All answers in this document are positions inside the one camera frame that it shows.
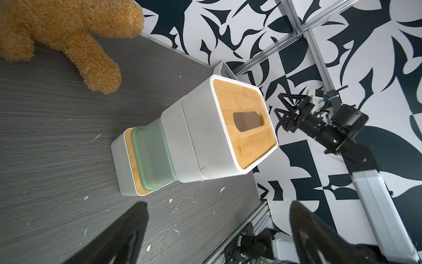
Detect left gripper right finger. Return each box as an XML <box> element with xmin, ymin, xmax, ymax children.
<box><xmin>290</xmin><ymin>201</ymin><xmax>363</xmax><ymax>264</ymax></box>

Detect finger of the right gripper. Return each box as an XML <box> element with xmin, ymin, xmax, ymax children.
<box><xmin>274</xmin><ymin>108</ymin><xmax>297</xmax><ymax>132</ymax></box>
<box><xmin>278</xmin><ymin>93</ymin><xmax>307</xmax><ymax>111</ymax></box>

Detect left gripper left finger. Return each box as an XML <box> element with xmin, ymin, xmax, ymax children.
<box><xmin>65</xmin><ymin>201</ymin><xmax>149</xmax><ymax>264</ymax></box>

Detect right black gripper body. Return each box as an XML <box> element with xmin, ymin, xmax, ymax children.
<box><xmin>290</xmin><ymin>99</ymin><xmax>331</xmax><ymax>145</ymax></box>

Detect white bamboo tissue box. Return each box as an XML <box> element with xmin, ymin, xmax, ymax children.
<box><xmin>182</xmin><ymin>75</ymin><xmax>278</xmax><ymax>179</ymax></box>
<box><xmin>111</xmin><ymin>128</ymin><xmax>151</xmax><ymax>196</ymax></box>

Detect grey lid white tissue box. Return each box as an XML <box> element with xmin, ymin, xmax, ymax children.
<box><xmin>213</xmin><ymin>62</ymin><xmax>237</xmax><ymax>80</ymax></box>

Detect green tissue box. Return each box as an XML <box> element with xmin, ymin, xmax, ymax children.
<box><xmin>131</xmin><ymin>118</ymin><xmax>176</xmax><ymax>191</ymax></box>

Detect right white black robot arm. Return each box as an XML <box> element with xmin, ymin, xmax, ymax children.
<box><xmin>276</xmin><ymin>91</ymin><xmax>422</xmax><ymax>264</ymax></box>

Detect brown teddy bear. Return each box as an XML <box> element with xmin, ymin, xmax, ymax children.
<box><xmin>1</xmin><ymin>1</ymin><xmax>145</xmax><ymax>94</ymax></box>

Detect aluminium frame rail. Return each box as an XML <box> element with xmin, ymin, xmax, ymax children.
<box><xmin>233</xmin><ymin>0</ymin><xmax>357</xmax><ymax>76</ymax></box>

